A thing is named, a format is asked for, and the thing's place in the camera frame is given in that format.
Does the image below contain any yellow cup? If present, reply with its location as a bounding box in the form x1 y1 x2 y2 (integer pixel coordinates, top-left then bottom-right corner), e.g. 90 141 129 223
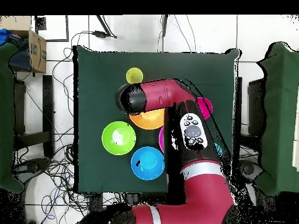
125 67 144 85

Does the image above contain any large orange bowl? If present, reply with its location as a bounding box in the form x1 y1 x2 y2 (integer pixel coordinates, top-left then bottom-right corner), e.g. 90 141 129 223
128 108 165 130

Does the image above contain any large magenta bowl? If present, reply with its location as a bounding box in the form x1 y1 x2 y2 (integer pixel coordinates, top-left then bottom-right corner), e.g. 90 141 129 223
158 127 165 153

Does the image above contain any blue bowl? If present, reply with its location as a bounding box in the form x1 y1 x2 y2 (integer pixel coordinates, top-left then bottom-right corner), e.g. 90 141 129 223
130 146 166 181

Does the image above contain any green bowl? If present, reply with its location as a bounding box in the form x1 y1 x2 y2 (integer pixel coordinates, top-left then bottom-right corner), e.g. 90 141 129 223
101 121 137 156

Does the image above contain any small red bowl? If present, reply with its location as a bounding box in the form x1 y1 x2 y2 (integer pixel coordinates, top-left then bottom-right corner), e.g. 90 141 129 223
197 97 214 120

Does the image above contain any small cyan bowl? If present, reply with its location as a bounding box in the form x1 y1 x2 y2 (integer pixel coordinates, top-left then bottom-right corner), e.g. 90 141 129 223
214 142 224 157

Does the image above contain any dark green table cloth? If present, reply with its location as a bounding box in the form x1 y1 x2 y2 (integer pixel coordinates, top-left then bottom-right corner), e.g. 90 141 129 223
72 45 241 194

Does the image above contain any black power strip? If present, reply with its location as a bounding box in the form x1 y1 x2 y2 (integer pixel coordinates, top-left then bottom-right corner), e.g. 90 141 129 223
89 192 103 216

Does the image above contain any black tripod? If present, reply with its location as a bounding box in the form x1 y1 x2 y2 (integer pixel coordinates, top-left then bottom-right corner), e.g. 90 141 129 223
95 15 169 39

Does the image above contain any black power adapter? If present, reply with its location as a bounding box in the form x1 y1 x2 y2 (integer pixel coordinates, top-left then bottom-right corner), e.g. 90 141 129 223
92 30 117 39

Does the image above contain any green cloth covered table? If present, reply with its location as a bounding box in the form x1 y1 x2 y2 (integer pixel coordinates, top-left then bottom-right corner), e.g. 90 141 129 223
0 41 24 193
256 41 299 197

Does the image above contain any cardboard box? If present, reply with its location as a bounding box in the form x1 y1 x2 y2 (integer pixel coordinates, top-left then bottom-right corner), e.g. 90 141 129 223
0 15 47 74

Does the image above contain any dark blue bag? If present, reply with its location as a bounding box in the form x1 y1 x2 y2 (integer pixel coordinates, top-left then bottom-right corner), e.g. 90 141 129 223
8 38 32 72

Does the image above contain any blue cloth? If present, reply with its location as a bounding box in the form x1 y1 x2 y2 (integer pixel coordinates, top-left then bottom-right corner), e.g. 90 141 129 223
0 28 15 46

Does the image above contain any black cable bundle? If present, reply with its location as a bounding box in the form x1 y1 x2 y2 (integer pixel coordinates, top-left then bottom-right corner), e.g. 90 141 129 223
11 30 127 224

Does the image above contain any black pedestal foot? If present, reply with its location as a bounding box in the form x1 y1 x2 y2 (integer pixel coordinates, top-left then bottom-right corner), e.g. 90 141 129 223
235 159 265 185
11 157 51 185

